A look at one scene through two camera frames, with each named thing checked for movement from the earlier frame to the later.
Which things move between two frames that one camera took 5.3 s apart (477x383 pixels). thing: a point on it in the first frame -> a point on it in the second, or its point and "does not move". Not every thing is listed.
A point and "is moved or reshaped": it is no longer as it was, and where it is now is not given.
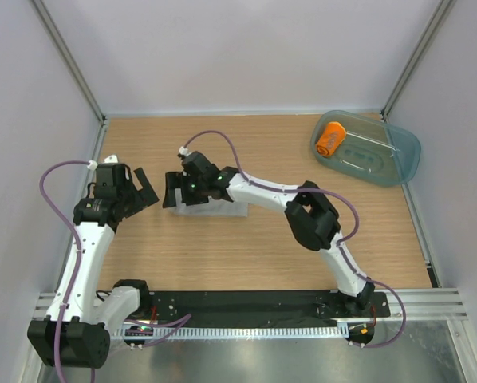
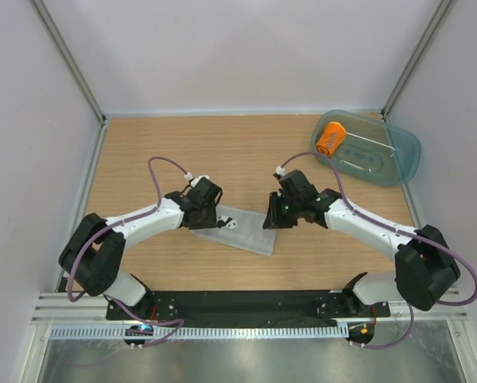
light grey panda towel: x=211 y=207 is moved or reshaped
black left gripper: x=145 y=195 -> x=210 y=222
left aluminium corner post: x=76 y=69 does not move
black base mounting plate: x=266 y=307 does not move
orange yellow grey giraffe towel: x=333 y=136 does not move
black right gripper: x=175 y=180 -> x=274 y=219
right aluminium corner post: x=443 y=8 does not move
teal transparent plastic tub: x=376 y=150 does not move
